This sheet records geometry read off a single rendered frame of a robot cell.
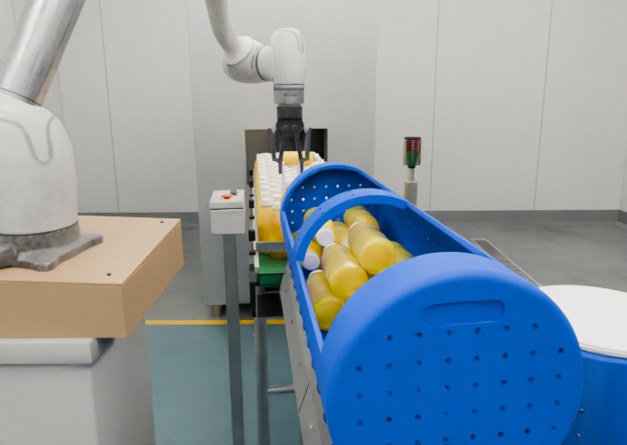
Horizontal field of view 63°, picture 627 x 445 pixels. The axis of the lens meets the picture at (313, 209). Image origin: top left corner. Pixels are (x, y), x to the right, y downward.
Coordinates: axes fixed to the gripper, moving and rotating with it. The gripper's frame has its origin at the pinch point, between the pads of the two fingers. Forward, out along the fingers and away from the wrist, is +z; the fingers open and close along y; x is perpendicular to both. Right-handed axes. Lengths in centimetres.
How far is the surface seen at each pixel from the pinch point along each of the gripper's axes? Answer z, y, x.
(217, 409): 118, -32, 61
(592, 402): 23, 39, -88
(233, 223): 14.0, -17.6, -1.7
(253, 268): 27.7, -12.3, -3.8
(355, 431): 10, -1, -106
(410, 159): -0.1, 44.0, 23.5
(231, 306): 43.9, -19.9, 6.1
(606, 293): 14, 54, -68
